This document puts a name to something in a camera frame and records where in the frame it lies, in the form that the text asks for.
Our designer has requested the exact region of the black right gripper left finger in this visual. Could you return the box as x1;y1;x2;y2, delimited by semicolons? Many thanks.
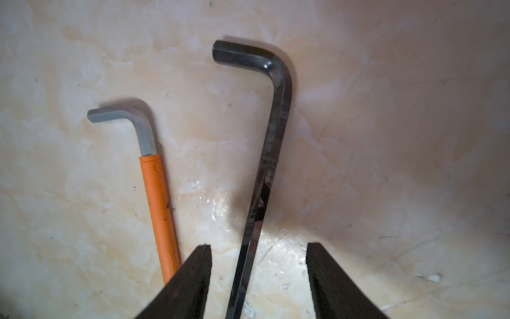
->
136;245;213;318

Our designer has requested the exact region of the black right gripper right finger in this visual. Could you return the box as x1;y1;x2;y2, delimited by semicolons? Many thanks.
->
305;243;387;319

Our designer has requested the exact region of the orange handled hex key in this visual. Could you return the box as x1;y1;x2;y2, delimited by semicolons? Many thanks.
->
87;106;181;284

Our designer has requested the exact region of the long black hex key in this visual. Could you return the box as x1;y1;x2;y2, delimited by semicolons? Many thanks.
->
212;40;293;318

